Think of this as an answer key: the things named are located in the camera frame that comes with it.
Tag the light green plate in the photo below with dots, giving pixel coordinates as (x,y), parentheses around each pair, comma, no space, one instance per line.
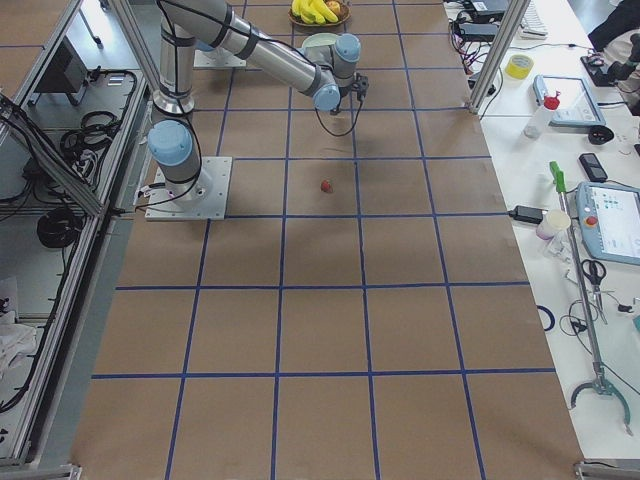
(320,39)

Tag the black phone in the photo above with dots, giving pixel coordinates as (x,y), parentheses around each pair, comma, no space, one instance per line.
(593,168)

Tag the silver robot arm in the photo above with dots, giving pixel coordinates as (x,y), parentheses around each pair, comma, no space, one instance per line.
(325,73)
(172,140)

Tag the black power adapter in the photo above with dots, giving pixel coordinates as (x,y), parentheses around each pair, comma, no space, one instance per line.
(526,214)

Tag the teach pendant tablet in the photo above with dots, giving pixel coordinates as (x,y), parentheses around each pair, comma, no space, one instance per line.
(608,217)
(578,107)

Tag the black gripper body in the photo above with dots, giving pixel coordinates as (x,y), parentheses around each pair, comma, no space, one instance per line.
(340,103)

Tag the long reacher grabber tool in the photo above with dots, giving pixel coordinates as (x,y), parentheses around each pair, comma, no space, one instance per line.
(599,384)

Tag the black handled scissors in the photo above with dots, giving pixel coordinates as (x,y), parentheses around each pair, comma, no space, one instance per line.
(595,272)

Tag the clear bottle red cap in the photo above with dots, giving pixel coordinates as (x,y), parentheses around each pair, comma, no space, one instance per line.
(542,117)

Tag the far teach pendant tablet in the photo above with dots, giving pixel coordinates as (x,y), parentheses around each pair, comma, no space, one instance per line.
(578,107)

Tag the yellow banana bunch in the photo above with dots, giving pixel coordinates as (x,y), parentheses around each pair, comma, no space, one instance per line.
(313,12)

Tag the aluminium frame post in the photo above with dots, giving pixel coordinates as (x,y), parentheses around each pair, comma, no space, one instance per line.
(507,30)

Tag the white paper cup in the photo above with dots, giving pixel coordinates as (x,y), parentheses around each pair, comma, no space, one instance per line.
(553,223)

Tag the woven wicker fruit basket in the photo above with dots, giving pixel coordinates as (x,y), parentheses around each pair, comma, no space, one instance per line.
(345,15)

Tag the red yellow apple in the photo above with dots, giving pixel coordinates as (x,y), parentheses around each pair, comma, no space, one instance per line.
(334,6)

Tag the yellow tape roll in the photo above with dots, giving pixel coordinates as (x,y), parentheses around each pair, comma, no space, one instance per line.
(519,66)

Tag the near teach pendant tablet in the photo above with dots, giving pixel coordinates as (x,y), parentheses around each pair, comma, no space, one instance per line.
(608,217)

